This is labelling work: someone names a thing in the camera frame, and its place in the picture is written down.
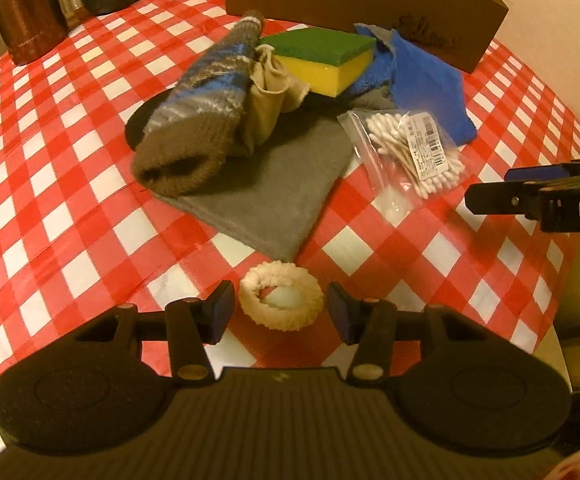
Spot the cream fluffy hair tie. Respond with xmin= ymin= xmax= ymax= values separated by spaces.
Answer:
xmin=237 ymin=260 xmax=326 ymax=333

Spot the green yellow sponge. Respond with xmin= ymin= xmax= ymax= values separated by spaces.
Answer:
xmin=261 ymin=27 xmax=375 ymax=98

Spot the bag of cotton swabs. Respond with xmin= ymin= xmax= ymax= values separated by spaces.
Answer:
xmin=337 ymin=108 xmax=468 ymax=221

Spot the red white checkered tablecloth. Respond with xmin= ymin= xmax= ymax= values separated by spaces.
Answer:
xmin=0 ymin=0 xmax=578 ymax=373

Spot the brown metal canister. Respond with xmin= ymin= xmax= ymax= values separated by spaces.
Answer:
xmin=0 ymin=0 xmax=69 ymax=66

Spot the striped blue grey sock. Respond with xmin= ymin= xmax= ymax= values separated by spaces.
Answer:
xmin=130 ymin=11 xmax=264 ymax=197

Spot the grey felt cloth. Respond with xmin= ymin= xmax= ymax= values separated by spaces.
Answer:
xmin=163 ymin=84 xmax=393 ymax=262

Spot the beige small sock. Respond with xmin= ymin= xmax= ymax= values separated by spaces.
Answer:
xmin=229 ymin=44 xmax=311 ymax=157

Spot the black round coaster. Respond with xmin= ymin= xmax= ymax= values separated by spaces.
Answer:
xmin=124 ymin=89 xmax=171 ymax=152

